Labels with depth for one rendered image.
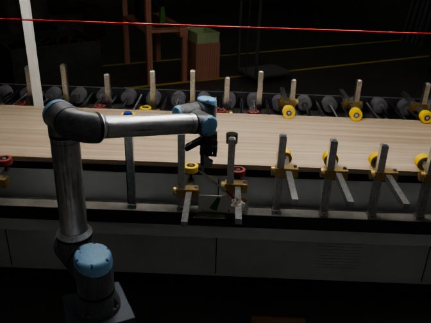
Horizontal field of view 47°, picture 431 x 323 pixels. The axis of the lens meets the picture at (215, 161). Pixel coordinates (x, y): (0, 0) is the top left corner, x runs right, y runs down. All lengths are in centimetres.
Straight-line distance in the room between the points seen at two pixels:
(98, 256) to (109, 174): 88
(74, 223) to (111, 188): 81
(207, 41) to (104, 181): 461
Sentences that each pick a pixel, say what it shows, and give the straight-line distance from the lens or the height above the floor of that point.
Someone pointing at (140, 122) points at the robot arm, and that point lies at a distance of 190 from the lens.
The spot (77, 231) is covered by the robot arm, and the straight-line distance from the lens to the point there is 212.
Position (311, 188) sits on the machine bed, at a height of 74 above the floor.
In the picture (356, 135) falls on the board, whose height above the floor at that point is 90.
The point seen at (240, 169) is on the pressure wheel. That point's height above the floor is 90.
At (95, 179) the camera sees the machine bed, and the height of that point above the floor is 74.
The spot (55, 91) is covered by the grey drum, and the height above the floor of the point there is 84.
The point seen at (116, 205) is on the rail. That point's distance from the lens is 268.
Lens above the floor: 206
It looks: 26 degrees down
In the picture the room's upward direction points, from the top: 2 degrees clockwise
